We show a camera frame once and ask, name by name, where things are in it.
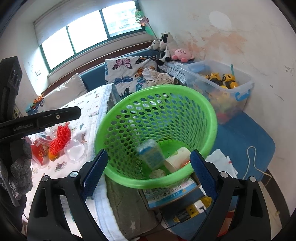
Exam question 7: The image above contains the grey white cushion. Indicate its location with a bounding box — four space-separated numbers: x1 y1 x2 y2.
41 73 87 111

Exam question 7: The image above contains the white paper cup green logo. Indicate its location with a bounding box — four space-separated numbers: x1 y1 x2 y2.
164 147 191 173

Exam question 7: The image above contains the red foam fruit net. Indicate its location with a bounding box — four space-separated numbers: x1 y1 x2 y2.
48 122 71 153

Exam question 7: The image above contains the blue floor mat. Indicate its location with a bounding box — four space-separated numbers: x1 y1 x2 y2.
162 113 275 240

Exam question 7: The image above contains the clear plastic dome lid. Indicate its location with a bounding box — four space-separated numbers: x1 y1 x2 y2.
64 139 85 163

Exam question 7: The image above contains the grey plush toy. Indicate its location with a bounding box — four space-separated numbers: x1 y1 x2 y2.
148 40 161 51

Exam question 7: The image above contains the clear plastic toy bin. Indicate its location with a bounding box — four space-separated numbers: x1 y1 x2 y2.
182 60 254 125

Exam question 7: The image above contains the green plastic mesh basket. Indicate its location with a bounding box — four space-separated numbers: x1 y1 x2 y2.
95 85 218 189

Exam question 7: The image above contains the pink plush toy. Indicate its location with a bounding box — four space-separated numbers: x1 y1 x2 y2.
171 48 195 63

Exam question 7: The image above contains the orange Ovaltine snack bag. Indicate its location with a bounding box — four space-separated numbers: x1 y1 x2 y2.
48 151 59 162

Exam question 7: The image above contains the white milk carton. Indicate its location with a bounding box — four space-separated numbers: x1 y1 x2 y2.
136 139 165 170

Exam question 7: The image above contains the orange toy on sofa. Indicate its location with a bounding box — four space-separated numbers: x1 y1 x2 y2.
33 94 45 104

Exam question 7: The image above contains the colourful pinwheel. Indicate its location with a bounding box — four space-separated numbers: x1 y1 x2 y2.
135 9 158 39

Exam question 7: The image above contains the blue sofa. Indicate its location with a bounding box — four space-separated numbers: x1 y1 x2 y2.
25 48 163 115

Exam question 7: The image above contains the crumpled patterned cloth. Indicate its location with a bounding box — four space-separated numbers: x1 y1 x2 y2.
142 68 179 87

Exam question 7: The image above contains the red plastic noodle cup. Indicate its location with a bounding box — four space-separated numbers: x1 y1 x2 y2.
31 137 51 168

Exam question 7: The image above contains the white cord on mat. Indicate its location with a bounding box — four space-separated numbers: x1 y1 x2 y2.
245 146 273 186

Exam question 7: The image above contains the cow plush toy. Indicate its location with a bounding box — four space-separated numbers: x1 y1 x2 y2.
157 32 178 66

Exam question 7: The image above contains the grey gloved hand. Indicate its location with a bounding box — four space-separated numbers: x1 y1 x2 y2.
1 138 33 206

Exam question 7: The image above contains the butterfly print pillow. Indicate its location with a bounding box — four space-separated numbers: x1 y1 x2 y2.
104 56 157 98

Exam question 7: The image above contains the yellow power strip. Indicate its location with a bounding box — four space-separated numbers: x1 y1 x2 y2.
173 196 213 223

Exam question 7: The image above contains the clear plastic bottle yellow label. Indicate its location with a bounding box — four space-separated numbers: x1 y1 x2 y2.
35 126 58 141

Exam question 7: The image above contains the yellow toy truck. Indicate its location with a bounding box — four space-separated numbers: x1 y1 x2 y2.
205 73 239 89

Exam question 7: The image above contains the window with green frame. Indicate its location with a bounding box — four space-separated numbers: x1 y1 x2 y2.
34 1 144 72

